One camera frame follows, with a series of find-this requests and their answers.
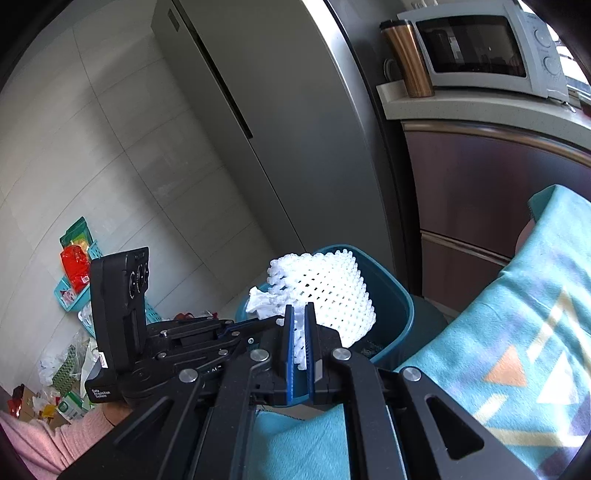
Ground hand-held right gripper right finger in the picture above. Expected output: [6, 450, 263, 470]
[305, 302, 537, 480]

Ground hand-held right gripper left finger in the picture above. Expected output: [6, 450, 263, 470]
[58, 305, 297, 480]

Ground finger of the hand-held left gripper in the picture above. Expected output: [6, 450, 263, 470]
[221, 316, 285, 341]

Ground white foam fruit net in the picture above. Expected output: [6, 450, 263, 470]
[267, 252, 376, 371]

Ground teal plastic trash bin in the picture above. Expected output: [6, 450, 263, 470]
[235, 244, 415, 408]

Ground person's left forearm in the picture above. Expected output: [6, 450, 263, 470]
[0, 404, 136, 480]

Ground crumpled white tissue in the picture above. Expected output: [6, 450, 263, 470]
[246, 286, 279, 320]

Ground turquoise plastic basket rack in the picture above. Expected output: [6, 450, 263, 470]
[54, 240, 164, 326]

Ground red snack bag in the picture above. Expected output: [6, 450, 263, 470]
[61, 246, 92, 295]

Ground green snack packet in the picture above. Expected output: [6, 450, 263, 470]
[59, 216, 89, 246]

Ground pile of plastic bags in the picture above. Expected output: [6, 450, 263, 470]
[36, 330, 100, 402]

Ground green and white carton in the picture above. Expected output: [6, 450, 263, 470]
[58, 391, 95, 422]

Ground silver refrigerator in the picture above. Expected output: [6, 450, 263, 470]
[151, 0, 409, 296]

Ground teal printed blanket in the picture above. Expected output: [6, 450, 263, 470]
[245, 184, 591, 480]

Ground dark brown kitchen cabinet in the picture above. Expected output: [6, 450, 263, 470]
[401, 120, 591, 319]

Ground grey kitchen counter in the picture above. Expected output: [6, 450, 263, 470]
[376, 80, 591, 155]

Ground copper travel mug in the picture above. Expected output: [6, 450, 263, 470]
[379, 18, 435, 99]

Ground white microwave oven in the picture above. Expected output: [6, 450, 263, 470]
[397, 0, 570, 100]

